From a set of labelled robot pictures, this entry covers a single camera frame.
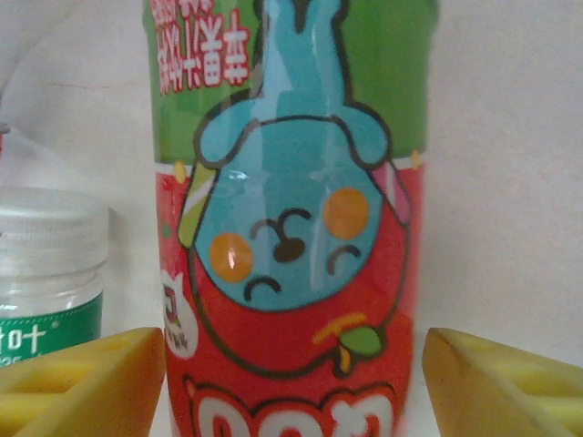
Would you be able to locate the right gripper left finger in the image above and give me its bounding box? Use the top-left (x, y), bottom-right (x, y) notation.
top-left (0, 326), bottom-right (166, 437)

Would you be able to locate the green label clear bottle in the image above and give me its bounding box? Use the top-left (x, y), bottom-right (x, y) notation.
top-left (0, 186), bottom-right (110, 368)

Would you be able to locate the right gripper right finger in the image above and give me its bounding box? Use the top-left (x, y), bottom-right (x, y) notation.
top-left (422, 327), bottom-right (583, 437)

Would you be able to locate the cartoon label plastic bottle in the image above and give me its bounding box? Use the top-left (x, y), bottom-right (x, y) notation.
top-left (143, 0), bottom-right (441, 437)

